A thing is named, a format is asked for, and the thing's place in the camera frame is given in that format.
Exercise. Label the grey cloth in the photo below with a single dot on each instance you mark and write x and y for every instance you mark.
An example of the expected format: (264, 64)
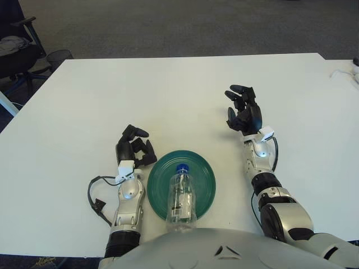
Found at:
(11, 45)

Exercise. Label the clear plastic bottle blue cap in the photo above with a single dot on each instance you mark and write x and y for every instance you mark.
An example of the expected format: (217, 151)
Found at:
(181, 201)

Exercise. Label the black office chair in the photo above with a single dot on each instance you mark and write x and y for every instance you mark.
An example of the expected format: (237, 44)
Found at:
(16, 60)

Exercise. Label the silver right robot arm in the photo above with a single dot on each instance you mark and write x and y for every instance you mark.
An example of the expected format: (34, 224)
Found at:
(286, 215)

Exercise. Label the black handheld controller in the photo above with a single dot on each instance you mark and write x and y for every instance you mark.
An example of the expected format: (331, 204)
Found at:
(356, 61)

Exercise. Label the white right wrist connector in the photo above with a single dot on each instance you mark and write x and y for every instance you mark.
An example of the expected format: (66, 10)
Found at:
(267, 134)

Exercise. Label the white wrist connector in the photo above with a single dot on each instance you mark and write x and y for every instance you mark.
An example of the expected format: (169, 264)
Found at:
(125, 168)
(267, 134)

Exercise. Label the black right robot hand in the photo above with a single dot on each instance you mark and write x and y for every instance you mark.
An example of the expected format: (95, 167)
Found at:
(249, 117)

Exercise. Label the green ribbed plate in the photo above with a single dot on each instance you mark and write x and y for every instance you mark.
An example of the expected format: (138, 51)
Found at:
(160, 179)

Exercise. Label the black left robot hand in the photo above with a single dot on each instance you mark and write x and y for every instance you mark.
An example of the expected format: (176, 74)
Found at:
(124, 150)

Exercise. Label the white neighbouring desk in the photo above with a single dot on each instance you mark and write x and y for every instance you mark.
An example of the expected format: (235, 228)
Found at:
(8, 106)

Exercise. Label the white left wrist connector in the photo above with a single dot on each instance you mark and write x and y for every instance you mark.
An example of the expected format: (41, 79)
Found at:
(125, 168)

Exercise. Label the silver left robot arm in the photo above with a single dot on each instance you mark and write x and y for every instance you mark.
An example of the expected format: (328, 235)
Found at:
(130, 192)

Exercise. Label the silver robot torso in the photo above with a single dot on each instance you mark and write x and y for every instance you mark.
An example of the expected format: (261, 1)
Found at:
(196, 249)

